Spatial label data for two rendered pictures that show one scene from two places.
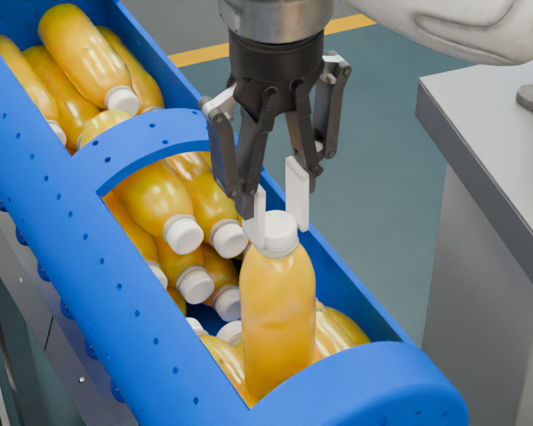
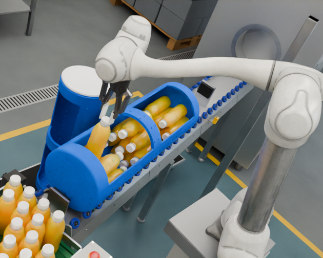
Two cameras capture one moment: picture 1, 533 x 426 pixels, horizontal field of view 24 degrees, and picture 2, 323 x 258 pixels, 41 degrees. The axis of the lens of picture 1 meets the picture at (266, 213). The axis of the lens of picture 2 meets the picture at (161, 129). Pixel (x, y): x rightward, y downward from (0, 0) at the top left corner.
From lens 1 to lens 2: 1.16 m
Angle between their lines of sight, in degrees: 37
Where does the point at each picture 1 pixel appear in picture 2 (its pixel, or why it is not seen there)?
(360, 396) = (80, 156)
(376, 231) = not seen: outside the picture
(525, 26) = (97, 65)
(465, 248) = not seen: hidden behind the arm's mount
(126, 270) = not seen: hidden behind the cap
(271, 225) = (105, 118)
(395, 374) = (91, 164)
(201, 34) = (281, 210)
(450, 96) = (214, 195)
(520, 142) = (206, 212)
